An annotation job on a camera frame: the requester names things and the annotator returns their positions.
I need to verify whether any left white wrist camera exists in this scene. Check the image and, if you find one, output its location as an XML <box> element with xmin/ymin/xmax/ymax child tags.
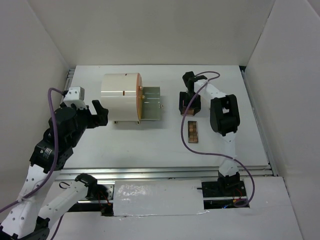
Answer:
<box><xmin>63</xmin><ymin>86</ymin><xmax>88</xmax><ymax>110</ymax></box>

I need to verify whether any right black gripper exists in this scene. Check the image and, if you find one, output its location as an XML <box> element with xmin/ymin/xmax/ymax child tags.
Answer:
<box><xmin>179</xmin><ymin>91</ymin><xmax>202</xmax><ymax>115</ymax></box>

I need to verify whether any white taped cover plate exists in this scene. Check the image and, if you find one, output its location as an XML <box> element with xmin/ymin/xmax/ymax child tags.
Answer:
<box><xmin>113</xmin><ymin>180</ymin><xmax>205</xmax><ymax>217</ymax></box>

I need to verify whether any cream round drawer cabinet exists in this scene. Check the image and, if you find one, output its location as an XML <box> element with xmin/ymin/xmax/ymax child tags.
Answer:
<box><xmin>100</xmin><ymin>73</ymin><xmax>140</xmax><ymax>122</ymax></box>

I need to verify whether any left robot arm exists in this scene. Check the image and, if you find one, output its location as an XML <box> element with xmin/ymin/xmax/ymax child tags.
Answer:
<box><xmin>0</xmin><ymin>100</ymin><xmax>109</xmax><ymax>240</ymax></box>

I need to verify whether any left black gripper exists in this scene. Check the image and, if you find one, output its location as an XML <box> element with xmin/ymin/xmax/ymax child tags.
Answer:
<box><xmin>69</xmin><ymin>99</ymin><xmax>109</xmax><ymax>147</ymax></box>

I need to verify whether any aluminium front rail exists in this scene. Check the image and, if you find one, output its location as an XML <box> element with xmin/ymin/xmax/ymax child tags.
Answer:
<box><xmin>57</xmin><ymin>166</ymin><xmax>273</xmax><ymax>181</ymax></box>

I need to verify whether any left aluminium side rail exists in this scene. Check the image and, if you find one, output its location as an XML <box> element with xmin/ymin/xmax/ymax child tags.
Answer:
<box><xmin>64</xmin><ymin>69</ymin><xmax>75</xmax><ymax>91</ymax></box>

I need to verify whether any long brown eyeshadow palette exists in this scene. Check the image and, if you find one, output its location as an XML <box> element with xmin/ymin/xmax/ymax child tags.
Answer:
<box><xmin>187</xmin><ymin>121</ymin><xmax>199</xmax><ymax>144</ymax></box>

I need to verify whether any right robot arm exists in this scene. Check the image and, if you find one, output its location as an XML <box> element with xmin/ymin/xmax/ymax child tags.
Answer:
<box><xmin>179</xmin><ymin>71</ymin><xmax>240</xmax><ymax>196</ymax></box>

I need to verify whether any pink square eyeshadow palette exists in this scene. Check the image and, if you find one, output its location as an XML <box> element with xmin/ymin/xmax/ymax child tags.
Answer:
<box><xmin>181</xmin><ymin>101</ymin><xmax>196</xmax><ymax>116</ymax></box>

